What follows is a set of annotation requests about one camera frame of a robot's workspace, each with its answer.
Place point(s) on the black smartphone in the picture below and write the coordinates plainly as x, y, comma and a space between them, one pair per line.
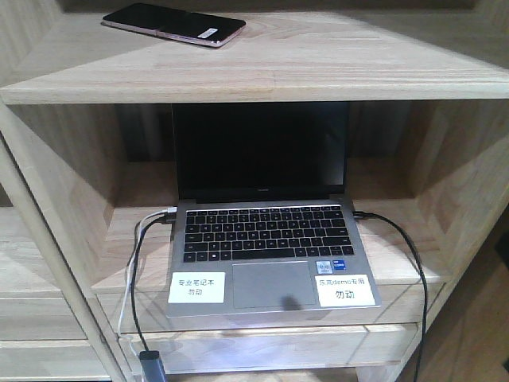
177, 25

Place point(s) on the light wooden desk shelf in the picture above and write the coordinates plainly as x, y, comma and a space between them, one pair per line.
427, 82

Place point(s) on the grey open laptop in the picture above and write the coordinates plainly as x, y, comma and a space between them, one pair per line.
262, 198

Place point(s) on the left white paper label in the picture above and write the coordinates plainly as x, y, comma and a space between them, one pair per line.
197, 288

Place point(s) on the white paper label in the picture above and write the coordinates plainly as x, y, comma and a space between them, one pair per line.
344, 291
197, 288

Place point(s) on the right white paper label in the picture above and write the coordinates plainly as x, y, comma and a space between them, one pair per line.
344, 291

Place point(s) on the grey usb hub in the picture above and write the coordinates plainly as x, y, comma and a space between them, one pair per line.
152, 366

